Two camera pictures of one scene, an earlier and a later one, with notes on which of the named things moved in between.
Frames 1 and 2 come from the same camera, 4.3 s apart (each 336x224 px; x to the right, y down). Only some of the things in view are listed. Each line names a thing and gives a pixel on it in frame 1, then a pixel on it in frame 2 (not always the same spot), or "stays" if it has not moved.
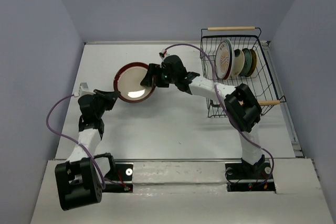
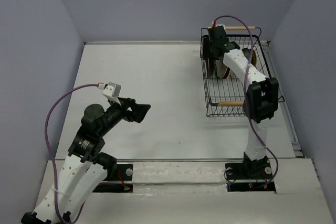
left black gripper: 109,97 to 138,110
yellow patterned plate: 253,63 stays
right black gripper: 147,80 to 211,55
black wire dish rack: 235,55 stays
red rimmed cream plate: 127,80 to 209,62
